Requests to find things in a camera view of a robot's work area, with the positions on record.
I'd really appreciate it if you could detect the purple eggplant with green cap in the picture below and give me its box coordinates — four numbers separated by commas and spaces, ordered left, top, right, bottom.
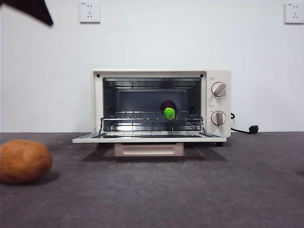
160, 99, 178, 121

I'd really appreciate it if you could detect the oven door with beige handle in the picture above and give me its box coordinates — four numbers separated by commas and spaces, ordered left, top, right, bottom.
72, 132, 228, 157

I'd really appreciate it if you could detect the cream white toaster oven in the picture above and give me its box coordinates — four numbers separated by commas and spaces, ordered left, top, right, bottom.
92, 68, 232, 147

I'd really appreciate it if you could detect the large beige oven knob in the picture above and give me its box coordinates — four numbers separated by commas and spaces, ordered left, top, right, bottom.
210, 82, 227, 97

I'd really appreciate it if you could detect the small beige oven knob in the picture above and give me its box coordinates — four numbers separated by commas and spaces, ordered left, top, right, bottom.
210, 110, 227, 126

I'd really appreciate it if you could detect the brown potato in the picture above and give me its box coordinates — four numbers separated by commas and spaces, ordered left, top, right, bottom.
0, 139, 53, 184

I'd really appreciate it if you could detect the white wall socket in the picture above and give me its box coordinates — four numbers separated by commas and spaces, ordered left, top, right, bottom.
285, 2, 304, 24
79, 1, 101, 24

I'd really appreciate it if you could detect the metal wire oven rack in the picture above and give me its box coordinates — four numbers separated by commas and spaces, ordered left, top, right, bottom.
101, 110, 205, 133

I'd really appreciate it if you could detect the black oven power cable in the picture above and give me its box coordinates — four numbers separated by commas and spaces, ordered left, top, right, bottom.
229, 112, 260, 135

